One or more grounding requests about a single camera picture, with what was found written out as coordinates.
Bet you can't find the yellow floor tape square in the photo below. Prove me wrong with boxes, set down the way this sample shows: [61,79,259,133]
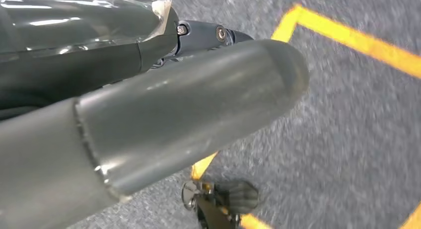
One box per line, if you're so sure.
[191,3,421,229]

